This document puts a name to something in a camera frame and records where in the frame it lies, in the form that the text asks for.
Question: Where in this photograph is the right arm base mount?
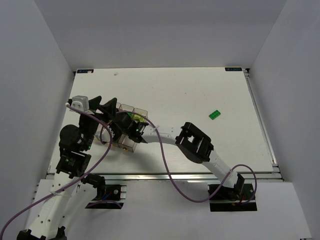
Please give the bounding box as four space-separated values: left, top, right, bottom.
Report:
209 183 258 213

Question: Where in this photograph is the blue label left corner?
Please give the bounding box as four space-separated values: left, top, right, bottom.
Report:
76 69 94 74

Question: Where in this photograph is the aluminium table frame rail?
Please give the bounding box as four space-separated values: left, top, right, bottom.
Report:
243 68 283 179

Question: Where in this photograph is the clear plastic container left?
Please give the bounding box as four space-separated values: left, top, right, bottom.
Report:
110 103 136 153

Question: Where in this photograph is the pale green curved lego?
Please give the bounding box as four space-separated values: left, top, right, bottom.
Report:
133 114 146 123

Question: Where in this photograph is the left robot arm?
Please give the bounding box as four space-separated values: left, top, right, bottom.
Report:
17 95 117 240

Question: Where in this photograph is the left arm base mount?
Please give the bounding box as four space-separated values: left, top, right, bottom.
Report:
86 183 127 210

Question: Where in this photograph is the blue label corner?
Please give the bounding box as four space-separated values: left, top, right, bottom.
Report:
76 69 94 74
224 67 243 72

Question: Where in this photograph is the clear plastic container right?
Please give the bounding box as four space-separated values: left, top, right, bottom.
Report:
119 110 149 144

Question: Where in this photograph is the clear plastic container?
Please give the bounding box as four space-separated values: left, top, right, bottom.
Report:
94 122 121 147
119 110 149 144
110 103 136 153

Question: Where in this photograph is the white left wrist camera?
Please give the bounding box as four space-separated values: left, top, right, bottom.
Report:
65 95 91 114

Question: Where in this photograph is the blue label right corner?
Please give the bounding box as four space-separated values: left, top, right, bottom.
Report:
224 67 243 72

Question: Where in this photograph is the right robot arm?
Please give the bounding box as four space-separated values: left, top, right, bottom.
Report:
112 111 245 201

